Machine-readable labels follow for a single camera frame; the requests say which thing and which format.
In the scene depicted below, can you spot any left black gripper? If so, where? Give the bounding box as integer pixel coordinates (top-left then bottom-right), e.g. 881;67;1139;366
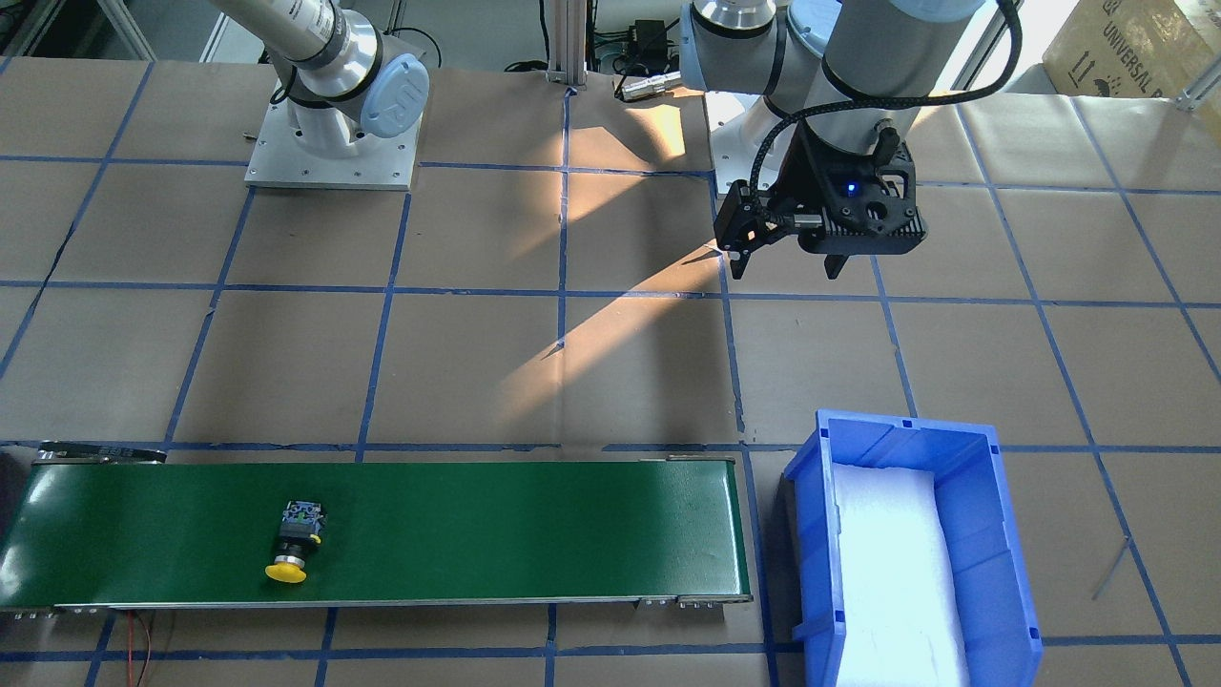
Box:
714;120;928;279

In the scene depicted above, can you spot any yellow push button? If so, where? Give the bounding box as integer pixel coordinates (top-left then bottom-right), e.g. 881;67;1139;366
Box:
263;500;326;584

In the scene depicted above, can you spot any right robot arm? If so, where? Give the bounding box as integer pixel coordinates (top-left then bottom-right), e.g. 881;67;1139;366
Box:
214;1;430;159

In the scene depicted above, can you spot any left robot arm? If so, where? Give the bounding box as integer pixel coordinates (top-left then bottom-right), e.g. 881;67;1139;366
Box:
679;1;980;279

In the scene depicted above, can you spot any green conveyor belt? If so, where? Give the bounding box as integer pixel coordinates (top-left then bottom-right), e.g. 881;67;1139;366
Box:
2;458;752;613

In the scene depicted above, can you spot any cardboard box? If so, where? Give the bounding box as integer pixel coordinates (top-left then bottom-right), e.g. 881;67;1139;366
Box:
1043;1;1220;96

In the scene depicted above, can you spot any white foam pad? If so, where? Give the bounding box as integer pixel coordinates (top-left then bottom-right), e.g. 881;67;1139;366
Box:
832;464;971;686

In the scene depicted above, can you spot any blue bin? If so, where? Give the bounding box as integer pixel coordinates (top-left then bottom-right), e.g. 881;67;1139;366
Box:
784;409;1043;686

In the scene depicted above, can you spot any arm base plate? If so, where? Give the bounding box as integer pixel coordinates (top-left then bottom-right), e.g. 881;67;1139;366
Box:
705;92;780;199
244;99;422;192

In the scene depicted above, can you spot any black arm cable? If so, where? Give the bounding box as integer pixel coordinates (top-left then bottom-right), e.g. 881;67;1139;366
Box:
748;0;1024;229

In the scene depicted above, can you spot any aluminium profile post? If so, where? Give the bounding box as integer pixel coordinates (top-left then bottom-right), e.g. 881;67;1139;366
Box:
545;0;591;92

